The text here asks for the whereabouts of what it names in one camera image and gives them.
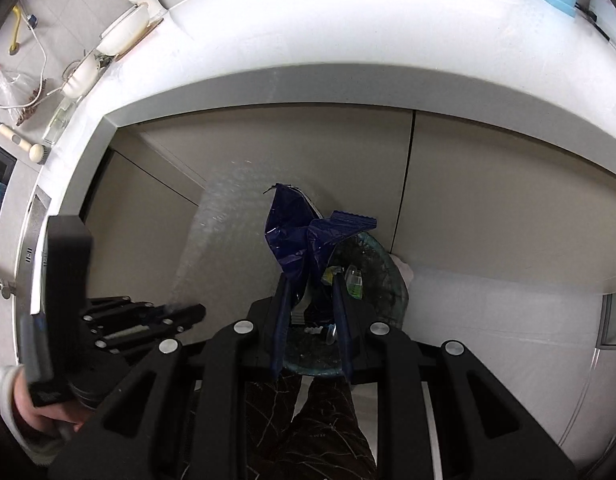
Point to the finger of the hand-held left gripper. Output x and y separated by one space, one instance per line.
138 310
138 337

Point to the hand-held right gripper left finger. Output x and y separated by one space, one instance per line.
279 330

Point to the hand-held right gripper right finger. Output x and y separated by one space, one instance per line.
342 330

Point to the black mesh wastebasket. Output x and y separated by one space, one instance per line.
313 355

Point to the white bottle with green label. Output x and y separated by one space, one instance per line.
357 285

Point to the yellow snack wrapper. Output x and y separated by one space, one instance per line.
332 275

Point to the green plastic bin liner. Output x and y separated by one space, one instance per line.
388 270

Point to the dark blue snack bag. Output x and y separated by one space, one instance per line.
288 240

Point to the person's left forearm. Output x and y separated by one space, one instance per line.
8 410

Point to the person's left hand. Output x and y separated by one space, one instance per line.
48 417

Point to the steel sink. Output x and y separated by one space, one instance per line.
35 240

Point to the white floor rag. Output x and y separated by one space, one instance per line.
404 270

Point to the person's brown patterned trousers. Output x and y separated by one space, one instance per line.
328 430

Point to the white dish brush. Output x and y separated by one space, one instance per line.
37 152

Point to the clear plastic bag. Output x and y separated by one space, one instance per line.
18 92

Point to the beige base cabinet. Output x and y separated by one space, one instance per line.
488 185

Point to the white ceramic bowl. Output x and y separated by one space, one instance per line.
80 77
120 35

